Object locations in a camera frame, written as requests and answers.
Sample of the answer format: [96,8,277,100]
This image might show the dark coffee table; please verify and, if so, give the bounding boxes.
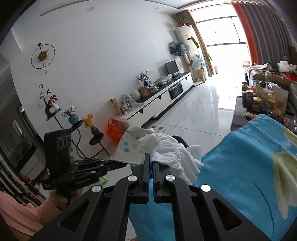
[231,95,297,132]

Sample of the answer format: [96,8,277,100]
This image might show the pile of clothes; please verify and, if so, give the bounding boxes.
[246,61,297,80]

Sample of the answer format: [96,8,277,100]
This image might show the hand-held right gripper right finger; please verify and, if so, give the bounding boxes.
[152,160,271,241]

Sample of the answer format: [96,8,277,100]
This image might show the orange plastic bag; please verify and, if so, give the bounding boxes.
[105,118,123,146]

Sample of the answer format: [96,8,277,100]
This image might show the blue flower-print tablecloth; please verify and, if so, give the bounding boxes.
[126,113,297,241]

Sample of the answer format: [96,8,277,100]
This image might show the blue vase with plant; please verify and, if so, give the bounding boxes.
[62,102,80,124]

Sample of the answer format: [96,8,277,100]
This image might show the grey curtain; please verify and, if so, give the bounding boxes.
[241,0,297,64]

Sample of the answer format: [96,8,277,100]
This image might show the white standing air conditioner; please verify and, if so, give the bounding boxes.
[174,25,202,80]

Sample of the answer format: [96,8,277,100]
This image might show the person's left forearm pink sleeve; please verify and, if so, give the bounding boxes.
[0,191,63,233]

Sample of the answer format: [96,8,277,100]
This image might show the group of glass jars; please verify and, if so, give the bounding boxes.
[241,79,290,121]

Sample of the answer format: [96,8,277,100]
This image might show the small potted plant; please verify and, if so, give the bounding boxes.
[138,70,151,87]

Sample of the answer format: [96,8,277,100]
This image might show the clear plastic bag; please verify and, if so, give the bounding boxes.
[155,74,173,86]

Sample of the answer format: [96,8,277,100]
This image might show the dark vase yellow flowers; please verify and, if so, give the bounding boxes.
[82,113,99,137]

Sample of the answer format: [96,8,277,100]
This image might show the tall plant in yellow pot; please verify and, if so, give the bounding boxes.
[190,36,213,81]

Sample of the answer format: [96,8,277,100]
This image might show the black white vase red flowers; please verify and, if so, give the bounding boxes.
[35,81,61,116]

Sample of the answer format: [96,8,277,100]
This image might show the black monitor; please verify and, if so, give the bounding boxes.
[164,61,179,78]

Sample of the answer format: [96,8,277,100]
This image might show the round black wall clock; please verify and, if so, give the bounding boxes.
[31,43,56,75]

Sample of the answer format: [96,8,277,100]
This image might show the person's left hand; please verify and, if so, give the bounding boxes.
[48,188,84,211]

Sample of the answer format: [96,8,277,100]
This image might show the black tiered plant stand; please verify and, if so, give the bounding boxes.
[45,108,109,160]

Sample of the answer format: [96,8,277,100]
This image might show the dark glass cabinet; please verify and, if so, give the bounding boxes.
[0,53,49,207]

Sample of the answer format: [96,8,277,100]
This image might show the striped orange curtain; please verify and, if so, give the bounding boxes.
[186,10,215,76]

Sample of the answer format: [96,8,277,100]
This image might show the white tissue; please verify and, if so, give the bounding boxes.
[139,133,204,184]

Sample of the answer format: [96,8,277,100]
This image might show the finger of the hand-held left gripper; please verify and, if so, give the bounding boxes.
[77,164,128,178]
[74,158,128,168]

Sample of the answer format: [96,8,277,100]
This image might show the white and black TV cabinet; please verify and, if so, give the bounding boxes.
[115,72,194,127]

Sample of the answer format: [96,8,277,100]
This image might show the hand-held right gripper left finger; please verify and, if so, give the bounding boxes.
[29,153,151,241]

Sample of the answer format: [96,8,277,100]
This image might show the teal plastic bin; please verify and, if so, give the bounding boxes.
[170,135,189,147]

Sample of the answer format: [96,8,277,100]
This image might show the covered standing fan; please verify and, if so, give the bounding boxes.
[169,40,188,70]

